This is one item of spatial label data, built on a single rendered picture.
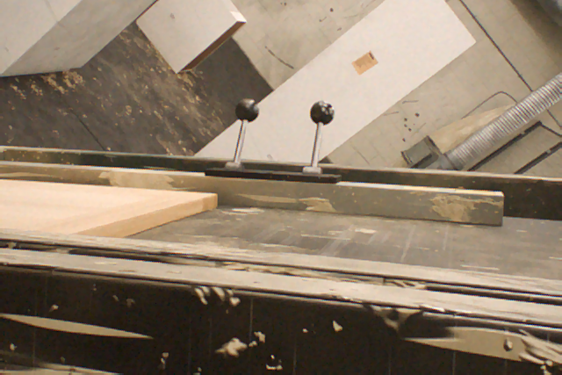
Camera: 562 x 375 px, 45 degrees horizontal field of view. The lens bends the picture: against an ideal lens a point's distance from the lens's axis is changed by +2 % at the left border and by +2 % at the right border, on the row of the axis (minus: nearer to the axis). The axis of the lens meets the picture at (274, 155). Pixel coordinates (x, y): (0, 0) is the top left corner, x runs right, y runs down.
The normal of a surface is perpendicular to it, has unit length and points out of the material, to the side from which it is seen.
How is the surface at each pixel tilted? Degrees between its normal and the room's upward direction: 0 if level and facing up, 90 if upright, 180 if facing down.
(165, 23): 90
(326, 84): 90
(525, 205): 90
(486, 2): 90
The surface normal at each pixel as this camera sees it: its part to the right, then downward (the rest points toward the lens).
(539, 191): -0.27, 0.04
